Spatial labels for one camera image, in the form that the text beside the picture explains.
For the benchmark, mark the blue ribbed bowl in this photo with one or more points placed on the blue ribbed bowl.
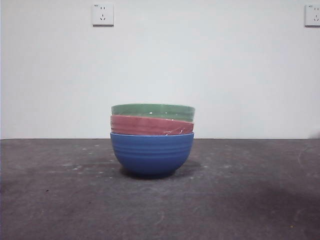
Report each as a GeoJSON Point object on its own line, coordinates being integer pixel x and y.
{"type": "Point", "coordinates": [151, 155]}

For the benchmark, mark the green ribbed bowl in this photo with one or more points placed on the green ribbed bowl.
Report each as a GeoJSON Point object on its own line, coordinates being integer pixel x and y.
{"type": "Point", "coordinates": [150, 111]}

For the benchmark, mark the white wall socket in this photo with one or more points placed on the white wall socket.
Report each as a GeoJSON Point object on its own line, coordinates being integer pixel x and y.
{"type": "Point", "coordinates": [313, 15]}
{"type": "Point", "coordinates": [103, 15]}

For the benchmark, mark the red ribbed bowl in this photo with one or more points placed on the red ribbed bowl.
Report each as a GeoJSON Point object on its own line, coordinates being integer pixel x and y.
{"type": "Point", "coordinates": [140, 126]}

